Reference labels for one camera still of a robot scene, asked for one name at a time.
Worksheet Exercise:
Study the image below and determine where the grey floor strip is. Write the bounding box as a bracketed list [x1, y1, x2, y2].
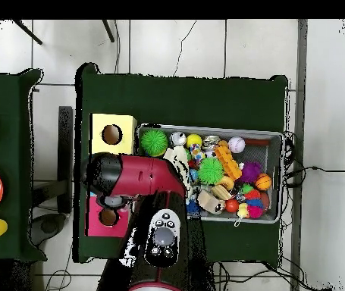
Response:
[296, 20, 309, 204]

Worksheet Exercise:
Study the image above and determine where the orange plastic comb toy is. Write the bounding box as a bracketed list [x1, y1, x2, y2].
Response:
[214, 144, 243, 181]

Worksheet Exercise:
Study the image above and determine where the white baseball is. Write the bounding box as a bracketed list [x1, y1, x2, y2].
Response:
[228, 136, 246, 154]

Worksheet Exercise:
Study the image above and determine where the plain wooden cube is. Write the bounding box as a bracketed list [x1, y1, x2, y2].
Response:
[195, 189, 227, 216]

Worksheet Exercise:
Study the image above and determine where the wooden box with three holes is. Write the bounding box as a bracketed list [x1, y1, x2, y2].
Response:
[86, 112, 138, 239]

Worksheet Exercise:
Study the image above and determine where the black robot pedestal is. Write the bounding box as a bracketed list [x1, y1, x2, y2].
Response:
[187, 259, 218, 291]

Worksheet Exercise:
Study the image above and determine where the black tripod leg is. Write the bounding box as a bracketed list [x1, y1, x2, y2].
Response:
[102, 20, 116, 43]
[11, 20, 43, 45]

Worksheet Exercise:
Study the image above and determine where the cream muslin cloth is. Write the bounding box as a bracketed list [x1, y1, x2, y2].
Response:
[162, 145, 193, 186]

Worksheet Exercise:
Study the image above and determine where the green spiky ball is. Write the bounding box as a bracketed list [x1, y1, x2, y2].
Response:
[140, 128, 169, 158]
[197, 157, 225, 186]

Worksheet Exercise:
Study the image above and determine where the black floor cable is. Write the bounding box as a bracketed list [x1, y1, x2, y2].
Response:
[284, 163, 345, 180]

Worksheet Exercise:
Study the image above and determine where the dark green tablecloth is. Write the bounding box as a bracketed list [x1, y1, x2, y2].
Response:
[74, 62, 290, 268]
[0, 68, 45, 263]

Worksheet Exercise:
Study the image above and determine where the clear mesh bin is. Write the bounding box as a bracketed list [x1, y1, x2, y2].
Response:
[132, 124, 285, 224]

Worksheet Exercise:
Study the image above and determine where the purple spiky toy with eyes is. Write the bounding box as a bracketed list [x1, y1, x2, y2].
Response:
[240, 161, 262, 184]

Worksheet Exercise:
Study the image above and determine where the yellow ball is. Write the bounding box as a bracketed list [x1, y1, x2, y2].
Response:
[186, 133, 203, 149]

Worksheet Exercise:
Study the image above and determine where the small orange basketball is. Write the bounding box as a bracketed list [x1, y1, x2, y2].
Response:
[256, 174, 273, 191]

